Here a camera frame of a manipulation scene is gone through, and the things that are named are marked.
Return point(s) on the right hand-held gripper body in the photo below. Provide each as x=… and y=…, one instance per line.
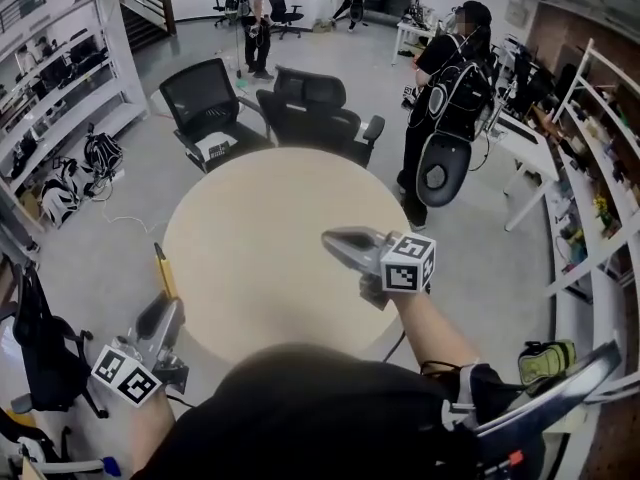
x=407, y=268

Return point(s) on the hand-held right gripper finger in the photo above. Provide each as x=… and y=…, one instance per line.
x=385, y=232
x=362, y=258

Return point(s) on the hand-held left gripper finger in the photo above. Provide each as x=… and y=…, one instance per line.
x=147, y=325
x=172, y=325

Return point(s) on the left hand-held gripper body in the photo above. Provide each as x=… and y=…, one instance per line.
x=125, y=375

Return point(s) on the yellow utility knife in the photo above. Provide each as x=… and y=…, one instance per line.
x=165, y=273

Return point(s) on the person's right forearm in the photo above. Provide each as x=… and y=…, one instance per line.
x=430, y=328

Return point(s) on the person's left forearm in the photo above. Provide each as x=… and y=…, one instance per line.
x=152, y=428

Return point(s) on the white desk leg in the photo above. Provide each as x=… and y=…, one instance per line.
x=65, y=466

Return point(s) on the black padded office chair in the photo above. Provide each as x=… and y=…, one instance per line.
x=310, y=113

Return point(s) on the black and white backpack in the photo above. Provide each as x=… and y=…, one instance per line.
x=102, y=155
x=60, y=200

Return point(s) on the white desk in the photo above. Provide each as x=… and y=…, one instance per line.
x=537, y=165
x=400, y=38

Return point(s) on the yellow-green bag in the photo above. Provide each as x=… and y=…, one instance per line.
x=545, y=363

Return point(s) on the white open rack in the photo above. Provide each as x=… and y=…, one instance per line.
x=570, y=328

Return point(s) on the black calculator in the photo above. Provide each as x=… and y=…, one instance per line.
x=219, y=150

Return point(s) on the white paper sheet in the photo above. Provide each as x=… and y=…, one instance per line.
x=205, y=143

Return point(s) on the yellow flower bunch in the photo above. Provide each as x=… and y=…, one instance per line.
x=602, y=210

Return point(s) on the black mesh-back office chair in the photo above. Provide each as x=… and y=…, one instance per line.
x=197, y=88

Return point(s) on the white shelving unit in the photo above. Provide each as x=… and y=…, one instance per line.
x=125, y=68

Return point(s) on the dark staircase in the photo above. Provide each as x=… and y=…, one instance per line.
x=142, y=28

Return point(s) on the white wall box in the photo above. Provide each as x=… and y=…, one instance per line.
x=515, y=13

